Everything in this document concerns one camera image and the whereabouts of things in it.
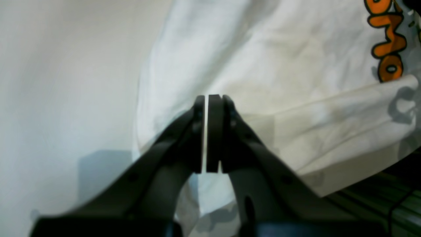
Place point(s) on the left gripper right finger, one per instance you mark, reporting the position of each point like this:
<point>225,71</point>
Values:
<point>272,200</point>

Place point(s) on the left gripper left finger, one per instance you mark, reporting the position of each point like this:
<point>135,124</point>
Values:
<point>143,200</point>

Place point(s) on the white printed t-shirt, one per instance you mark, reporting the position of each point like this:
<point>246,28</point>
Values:
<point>332,87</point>

